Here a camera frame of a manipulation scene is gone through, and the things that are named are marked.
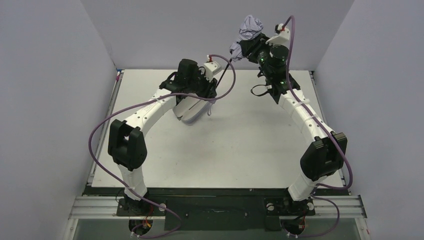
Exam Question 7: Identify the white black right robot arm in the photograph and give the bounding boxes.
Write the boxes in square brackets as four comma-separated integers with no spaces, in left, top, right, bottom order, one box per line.
[239,33,348,214]

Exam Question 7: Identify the aluminium front mounting rail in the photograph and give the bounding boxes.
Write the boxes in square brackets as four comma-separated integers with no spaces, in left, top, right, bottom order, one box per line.
[69,195,367,220]

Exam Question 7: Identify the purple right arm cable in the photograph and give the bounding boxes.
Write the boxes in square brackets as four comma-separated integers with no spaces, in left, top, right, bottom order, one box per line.
[281,15,354,239]

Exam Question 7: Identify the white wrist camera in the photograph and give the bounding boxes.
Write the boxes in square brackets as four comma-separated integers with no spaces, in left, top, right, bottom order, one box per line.
[202,55,222,82]
[265,23,291,46]

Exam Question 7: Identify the lavender umbrella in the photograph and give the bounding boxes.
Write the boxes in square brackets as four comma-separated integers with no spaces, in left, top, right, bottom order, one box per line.
[211,15,264,97]

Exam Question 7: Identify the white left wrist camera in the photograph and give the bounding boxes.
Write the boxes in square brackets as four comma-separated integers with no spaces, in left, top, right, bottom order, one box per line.
[202,55,222,82]

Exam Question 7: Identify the lavender umbrella case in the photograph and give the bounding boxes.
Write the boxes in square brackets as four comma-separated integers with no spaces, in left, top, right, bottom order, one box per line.
[172,97,213,125]

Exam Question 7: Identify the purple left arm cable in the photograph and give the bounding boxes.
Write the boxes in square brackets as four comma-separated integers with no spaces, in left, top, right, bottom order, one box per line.
[88,54,237,240]

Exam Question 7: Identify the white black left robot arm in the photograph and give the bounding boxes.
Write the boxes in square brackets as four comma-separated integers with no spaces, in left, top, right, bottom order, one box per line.
[107,58,222,214]

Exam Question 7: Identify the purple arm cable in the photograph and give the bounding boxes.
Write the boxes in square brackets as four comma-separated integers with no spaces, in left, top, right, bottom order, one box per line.
[88,54,237,240]
[281,15,354,239]

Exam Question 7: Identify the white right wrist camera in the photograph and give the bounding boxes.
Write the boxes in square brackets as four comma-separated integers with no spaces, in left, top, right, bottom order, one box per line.
[265,23,291,46]

